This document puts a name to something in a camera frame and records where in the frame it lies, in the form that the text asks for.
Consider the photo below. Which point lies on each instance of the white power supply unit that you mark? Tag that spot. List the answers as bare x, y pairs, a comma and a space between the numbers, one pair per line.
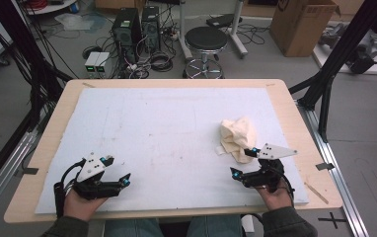
102, 62
91, 62

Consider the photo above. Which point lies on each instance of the cream patterned cloth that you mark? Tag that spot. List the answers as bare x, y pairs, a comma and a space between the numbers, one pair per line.
236, 131

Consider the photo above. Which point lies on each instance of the brown cardboard box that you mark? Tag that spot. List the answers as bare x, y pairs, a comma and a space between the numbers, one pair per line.
295, 29

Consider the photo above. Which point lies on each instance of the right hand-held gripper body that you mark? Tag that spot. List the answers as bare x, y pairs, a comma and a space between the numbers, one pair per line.
268, 177

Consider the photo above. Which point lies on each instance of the black computer tower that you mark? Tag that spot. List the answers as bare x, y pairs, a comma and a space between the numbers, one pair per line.
125, 29
151, 28

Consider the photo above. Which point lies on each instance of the black tape piece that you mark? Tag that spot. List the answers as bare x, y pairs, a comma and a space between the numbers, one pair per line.
30, 171
324, 166

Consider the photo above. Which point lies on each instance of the grey and black machine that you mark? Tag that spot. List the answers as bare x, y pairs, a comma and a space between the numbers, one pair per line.
362, 61

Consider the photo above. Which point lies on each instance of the black tape cross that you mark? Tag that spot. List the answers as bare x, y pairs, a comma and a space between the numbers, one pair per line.
333, 220

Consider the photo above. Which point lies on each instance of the thin wooden stick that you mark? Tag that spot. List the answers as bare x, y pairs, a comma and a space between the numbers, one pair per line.
316, 193

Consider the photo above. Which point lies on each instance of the person's left hand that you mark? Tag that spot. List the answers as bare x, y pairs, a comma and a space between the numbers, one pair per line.
81, 207

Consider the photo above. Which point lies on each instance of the black flat case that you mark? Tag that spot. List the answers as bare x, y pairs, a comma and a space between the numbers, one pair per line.
222, 20

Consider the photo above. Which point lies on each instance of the aluminium floor rail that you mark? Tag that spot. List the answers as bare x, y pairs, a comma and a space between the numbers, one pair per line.
5, 168
338, 184

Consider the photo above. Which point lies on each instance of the clear plastic bag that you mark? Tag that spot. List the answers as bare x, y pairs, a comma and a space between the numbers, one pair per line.
74, 21

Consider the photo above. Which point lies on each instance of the black round stool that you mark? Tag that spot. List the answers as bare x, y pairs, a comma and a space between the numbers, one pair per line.
206, 38

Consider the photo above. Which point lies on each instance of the white table mat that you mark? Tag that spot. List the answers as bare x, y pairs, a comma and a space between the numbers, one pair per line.
163, 131

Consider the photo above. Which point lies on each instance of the white plastic part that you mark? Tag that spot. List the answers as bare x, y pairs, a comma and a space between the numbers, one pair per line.
248, 225

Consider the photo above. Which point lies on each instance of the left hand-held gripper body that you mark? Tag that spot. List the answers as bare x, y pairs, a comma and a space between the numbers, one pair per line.
92, 166

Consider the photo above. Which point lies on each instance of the person's right hand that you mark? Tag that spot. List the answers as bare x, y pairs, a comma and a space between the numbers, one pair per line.
277, 199

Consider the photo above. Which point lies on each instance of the white desk leg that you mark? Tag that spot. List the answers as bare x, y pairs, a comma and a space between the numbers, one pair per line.
184, 29
237, 29

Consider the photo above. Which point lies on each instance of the person's blue jeans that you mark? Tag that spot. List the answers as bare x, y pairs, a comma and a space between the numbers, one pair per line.
134, 228

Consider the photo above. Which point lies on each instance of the white round table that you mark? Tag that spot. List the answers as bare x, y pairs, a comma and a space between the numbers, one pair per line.
55, 7

